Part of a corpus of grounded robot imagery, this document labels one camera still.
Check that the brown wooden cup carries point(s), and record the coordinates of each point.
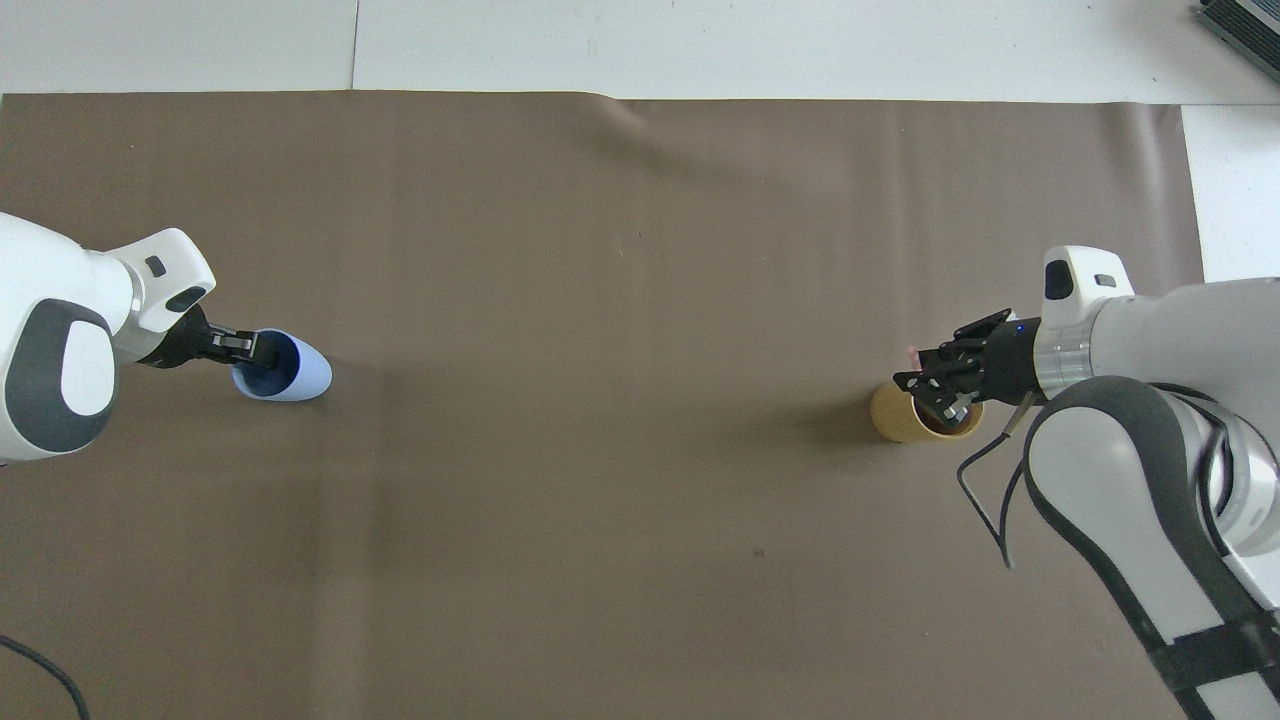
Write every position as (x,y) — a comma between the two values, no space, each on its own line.
(895,412)

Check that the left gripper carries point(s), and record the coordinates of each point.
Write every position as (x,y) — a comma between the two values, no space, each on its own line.
(183,342)

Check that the grey ribbed device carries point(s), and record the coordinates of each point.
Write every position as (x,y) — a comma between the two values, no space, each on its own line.
(1245,22)

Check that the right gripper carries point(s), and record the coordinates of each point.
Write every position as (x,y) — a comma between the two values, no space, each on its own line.
(1012,365)

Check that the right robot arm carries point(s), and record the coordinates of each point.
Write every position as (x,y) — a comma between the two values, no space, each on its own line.
(1150,470)

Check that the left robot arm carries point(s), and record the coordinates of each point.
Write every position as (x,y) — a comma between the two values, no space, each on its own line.
(60,300)

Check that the light blue cup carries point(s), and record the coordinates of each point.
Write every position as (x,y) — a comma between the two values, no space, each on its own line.
(305,378)

